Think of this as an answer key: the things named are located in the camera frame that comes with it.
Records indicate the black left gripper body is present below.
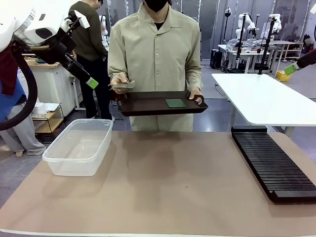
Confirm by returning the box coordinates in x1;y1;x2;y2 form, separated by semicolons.
37;34;78;66

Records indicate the person in olive sweater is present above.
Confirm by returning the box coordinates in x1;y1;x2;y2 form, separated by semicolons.
69;0;116;122

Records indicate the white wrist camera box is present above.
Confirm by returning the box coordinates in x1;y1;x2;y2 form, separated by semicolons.
73;10;90;29

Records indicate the person's right forearm beige sleeve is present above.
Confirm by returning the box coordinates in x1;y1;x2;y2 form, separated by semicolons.
108;63;129;81

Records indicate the white background work table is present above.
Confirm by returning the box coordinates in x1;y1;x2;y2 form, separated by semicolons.
217;43;263;74

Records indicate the clear plastic storage box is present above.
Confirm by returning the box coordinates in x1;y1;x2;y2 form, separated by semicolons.
42;118;114;177

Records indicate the wooden background table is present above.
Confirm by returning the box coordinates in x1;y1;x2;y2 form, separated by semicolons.
270;40;305;62

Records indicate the white side table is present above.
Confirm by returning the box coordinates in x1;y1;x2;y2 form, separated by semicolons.
211;73;316;127

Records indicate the person's left forearm beige sleeve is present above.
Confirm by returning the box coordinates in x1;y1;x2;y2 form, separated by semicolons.
185;61;204;91

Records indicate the person's left hand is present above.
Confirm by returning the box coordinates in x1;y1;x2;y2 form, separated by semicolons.
188;86;204;105

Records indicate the green square PCB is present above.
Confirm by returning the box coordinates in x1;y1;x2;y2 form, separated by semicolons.
108;81;136;90
164;98;187;109

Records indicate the person in grey trousers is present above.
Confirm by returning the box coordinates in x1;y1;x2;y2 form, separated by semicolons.
0;46;47;158

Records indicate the person in beige shirt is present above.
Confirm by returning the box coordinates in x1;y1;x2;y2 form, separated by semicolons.
108;0;204;132

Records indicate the black tripod stand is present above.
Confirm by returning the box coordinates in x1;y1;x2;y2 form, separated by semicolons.
257;14;278;75

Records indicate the person's right hand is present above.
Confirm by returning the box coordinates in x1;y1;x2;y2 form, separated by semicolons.
110;74;136;95

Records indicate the black face mask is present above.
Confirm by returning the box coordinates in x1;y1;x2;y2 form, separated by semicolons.
144;0;170;14

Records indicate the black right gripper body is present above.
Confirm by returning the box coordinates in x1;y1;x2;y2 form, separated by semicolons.
297;50;316;69

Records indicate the yellow box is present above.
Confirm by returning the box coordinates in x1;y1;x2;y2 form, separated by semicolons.
276;70;293;82

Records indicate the wood and metal shelf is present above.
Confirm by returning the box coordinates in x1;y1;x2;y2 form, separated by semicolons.
31;102;66;144

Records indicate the black computer tower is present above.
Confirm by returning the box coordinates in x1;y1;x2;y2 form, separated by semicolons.
210;49;224;70

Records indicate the white cabinet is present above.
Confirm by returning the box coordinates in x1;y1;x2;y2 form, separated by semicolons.
26;61;83;112

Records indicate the black slotted PCB rack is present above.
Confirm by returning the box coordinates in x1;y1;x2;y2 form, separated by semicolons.
231;125;316;204

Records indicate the dark brown serving tray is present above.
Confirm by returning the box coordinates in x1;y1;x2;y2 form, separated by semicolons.
118;90;209;118

